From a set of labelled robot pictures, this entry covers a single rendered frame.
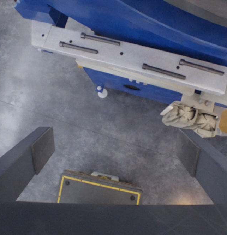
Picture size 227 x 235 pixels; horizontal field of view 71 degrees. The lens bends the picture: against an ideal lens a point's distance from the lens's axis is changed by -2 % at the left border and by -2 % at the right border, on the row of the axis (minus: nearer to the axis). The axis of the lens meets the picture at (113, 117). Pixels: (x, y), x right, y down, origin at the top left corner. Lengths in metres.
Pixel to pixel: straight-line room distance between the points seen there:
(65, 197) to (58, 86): 1.13
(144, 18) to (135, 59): 0.21
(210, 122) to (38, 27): 1.09
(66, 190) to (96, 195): 0.25
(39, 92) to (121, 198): 1.39
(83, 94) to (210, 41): 1.31
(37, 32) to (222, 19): 0.93
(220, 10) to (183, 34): 0.16
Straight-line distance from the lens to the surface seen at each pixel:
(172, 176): 1.76
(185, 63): 0.91
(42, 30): 1.15
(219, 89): 0.95
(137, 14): 0.79
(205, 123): 0.91
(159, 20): 0.81
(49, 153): 0.16
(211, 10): 0.74
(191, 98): 1.20
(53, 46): 1.06
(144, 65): 0.87
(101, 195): 1.45
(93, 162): 1.74
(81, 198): 1.50
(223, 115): 0.55
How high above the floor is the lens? 1.68
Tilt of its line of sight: 80 degrees down
